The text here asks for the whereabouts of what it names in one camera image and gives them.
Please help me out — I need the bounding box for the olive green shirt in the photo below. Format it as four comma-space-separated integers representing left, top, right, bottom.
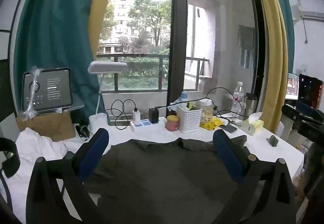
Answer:
85, 136, 250, 224

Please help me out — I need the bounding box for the black strap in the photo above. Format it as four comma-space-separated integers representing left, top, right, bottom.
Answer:
0, 138, 21, 179

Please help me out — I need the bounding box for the clear jar of snacks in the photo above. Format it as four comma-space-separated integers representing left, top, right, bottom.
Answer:
200, 99, 213, 125

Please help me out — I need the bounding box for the white air conditioner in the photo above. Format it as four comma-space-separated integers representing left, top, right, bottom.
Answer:
294, 3, 324, 22

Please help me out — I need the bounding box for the red can with yellow lid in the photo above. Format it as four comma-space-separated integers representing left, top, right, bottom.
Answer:
166, 115, 180, 132

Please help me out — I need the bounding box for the yellow plastic bag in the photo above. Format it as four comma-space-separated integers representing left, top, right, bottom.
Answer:
200, 118, 227, 130

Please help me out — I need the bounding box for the yellow curtain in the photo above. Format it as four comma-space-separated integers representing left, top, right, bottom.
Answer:
249, 0, 289, 133
87, 0, 122, 62

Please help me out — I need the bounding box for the yellow tissue pack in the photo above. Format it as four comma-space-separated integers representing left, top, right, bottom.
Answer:
239, 112, 264, 136

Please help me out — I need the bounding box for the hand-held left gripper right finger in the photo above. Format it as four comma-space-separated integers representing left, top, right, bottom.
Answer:
213, 129, 296, 224

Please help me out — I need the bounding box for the brown cardboard box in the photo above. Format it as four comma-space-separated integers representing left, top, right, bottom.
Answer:
16, 111, 76, 142

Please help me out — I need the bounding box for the white desk lamp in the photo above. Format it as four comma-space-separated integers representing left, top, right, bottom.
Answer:
88, 61, 128, 134

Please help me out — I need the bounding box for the small black gadget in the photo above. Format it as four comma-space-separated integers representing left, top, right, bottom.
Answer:
76, 124, 90, 141

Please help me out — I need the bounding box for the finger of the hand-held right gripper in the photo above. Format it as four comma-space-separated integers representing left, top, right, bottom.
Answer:
297, 120, 324, 139
282, 101, 324, 120

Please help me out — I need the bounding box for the black charger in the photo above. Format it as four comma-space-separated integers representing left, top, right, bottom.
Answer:
149, 108, 159, 124

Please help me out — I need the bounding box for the white plastic basket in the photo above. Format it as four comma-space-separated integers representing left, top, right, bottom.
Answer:
176, 105, 203, 133

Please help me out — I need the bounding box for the black window frame post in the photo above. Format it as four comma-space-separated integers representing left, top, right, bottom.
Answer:
166, 0, 189, 118

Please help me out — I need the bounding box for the dark brown cloth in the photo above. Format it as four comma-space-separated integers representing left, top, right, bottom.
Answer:
304, 141, 324, 199

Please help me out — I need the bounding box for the teal curtain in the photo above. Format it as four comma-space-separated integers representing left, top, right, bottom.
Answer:
13, 0, 107, 123
263, 0, 295, 80

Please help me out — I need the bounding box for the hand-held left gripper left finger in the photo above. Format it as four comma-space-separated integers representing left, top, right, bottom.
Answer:
25, 128, 110, 224

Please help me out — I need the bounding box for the long black cable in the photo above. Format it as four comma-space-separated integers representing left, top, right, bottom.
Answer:
155, 87, 245, 123

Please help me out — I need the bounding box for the clear water bottle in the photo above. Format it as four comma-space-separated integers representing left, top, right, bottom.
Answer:
231, 81, 245, 117

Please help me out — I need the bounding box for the black looped charger cable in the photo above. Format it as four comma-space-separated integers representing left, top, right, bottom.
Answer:
111, 99, 138, 129

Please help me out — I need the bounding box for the dark smartphone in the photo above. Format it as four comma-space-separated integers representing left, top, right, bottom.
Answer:
221, 124, 238, 134

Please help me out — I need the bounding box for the dark screen with red lights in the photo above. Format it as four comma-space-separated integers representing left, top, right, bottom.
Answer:
299, 74, 324, 109

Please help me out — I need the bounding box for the steel thermos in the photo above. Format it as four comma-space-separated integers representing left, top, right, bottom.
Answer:
244, 93, 257, 118

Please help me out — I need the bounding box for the white power strip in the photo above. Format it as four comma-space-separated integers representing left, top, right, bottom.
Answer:
130, 116, 167, 133

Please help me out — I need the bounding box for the black tablet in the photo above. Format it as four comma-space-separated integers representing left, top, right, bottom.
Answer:
21, 68, 74, 113

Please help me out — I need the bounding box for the lit computer monitor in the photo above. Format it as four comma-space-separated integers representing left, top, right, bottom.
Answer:
285, 73, 299, 100

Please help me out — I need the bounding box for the white tablecloth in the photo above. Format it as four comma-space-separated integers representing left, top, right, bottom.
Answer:
0, 118, 307, 224

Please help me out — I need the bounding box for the black balcony railing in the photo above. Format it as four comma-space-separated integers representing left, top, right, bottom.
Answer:
96, 53, 210, 91

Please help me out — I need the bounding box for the white crumpled cloth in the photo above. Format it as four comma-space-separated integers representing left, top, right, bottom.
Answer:
15, 127, 76, 180

